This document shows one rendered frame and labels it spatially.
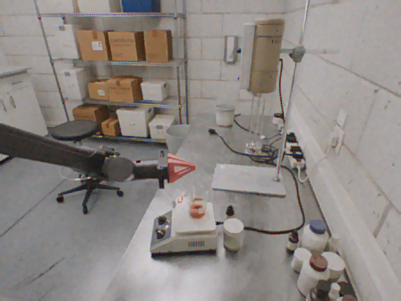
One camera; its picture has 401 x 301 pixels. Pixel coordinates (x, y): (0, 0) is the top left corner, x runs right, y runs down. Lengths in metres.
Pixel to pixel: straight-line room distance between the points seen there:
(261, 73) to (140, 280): 0.72
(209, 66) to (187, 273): 2.52
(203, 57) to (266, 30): 2.16
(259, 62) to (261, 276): 0.65
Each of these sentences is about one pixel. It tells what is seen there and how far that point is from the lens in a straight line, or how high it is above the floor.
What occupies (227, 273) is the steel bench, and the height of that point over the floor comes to 0.75.
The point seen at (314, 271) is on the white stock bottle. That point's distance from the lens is 0.69.
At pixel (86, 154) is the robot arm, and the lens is 0.60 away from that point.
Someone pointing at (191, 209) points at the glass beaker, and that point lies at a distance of 0.72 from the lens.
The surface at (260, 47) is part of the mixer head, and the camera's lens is 0.86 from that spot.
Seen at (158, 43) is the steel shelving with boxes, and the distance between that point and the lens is 2.70.
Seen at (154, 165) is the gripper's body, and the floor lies 1.03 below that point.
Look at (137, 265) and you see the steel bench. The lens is 0.77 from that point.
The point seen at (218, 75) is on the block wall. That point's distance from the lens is 2.98.
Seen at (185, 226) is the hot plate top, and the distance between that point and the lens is 0.73.
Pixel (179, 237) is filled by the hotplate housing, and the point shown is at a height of 0.82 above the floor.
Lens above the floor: 1.36
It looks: 29 degrees down
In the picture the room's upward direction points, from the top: straight up
